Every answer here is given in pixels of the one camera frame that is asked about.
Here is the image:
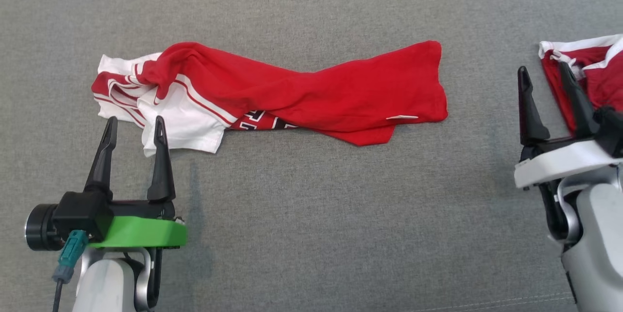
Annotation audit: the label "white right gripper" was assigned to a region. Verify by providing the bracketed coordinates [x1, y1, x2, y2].
[513, 61, 623, 190]

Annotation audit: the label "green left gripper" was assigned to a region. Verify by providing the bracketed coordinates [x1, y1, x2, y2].
[83, 115, 188, 249]

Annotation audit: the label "red shorts with white trim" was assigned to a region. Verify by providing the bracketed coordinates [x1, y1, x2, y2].
[538, 34, 623, 135]

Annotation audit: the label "red Bulls 23 jersey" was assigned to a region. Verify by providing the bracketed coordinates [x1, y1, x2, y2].
[91, 40, 449, 157]

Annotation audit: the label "grey fabric sofa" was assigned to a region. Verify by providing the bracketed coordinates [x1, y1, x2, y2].
[0, 0, 623, 312]

